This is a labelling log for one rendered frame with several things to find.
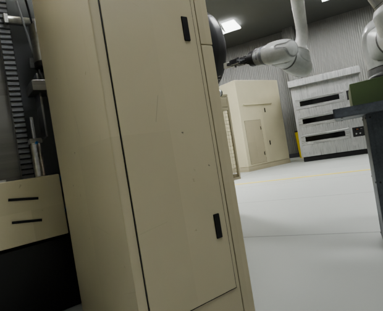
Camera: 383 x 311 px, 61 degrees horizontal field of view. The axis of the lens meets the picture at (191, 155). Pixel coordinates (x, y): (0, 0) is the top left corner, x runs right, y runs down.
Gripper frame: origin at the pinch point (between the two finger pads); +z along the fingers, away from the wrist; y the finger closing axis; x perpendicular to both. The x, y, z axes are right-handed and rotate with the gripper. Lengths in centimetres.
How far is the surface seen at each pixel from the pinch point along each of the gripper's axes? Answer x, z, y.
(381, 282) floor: 90, -81, 10
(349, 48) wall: -125, 326, -758
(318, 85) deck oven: -21, 271, -520
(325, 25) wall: -195, 378, -736
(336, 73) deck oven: -40, 232, -522
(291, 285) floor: 93, -56, 28
